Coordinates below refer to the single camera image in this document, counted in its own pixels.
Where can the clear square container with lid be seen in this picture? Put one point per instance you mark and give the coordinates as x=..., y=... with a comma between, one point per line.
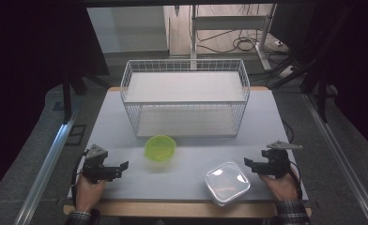
x=226, y=182

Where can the dark floor grate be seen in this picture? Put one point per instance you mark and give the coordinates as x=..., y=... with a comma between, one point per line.
x=76, y=134

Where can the white power strip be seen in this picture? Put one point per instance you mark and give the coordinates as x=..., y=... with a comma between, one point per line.
x=287, y=72

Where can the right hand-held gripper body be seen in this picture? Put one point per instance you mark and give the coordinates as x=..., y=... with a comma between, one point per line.
x=276, y=162

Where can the silver metal rail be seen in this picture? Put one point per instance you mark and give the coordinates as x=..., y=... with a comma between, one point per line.
x=341, y=153
x=46, y=168

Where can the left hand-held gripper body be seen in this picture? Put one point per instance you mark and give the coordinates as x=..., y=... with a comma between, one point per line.
x=95, y=167

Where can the white metal desk frame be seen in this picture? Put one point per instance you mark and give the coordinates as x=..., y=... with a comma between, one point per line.
x=229, y=25

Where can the person's right hand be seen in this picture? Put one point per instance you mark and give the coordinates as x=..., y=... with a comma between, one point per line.
x=280, y=187

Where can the black metal stand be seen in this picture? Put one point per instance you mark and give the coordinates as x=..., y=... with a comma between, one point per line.
x=321, y=93
x=68, y=97

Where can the person's left hand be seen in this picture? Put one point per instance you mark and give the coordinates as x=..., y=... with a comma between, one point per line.
x=88, y=190

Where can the clear container with green lid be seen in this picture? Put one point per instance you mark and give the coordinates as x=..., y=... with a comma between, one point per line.
x=160, y=149

